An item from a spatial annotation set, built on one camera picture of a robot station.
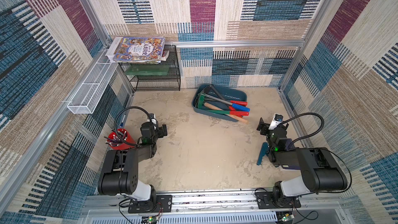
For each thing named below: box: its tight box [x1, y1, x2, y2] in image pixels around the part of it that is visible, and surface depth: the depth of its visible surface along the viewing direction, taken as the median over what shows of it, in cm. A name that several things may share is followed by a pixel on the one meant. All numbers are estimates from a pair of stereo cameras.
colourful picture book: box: [112, 36, 166, 64], surface depth 81 cm
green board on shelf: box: [124, 64, 170, 76], surface depth 101 cm
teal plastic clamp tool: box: [256, 142, 269, 166], surface depth 89 cm
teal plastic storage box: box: [191, 84, 248, 123], surface depth 107 cm
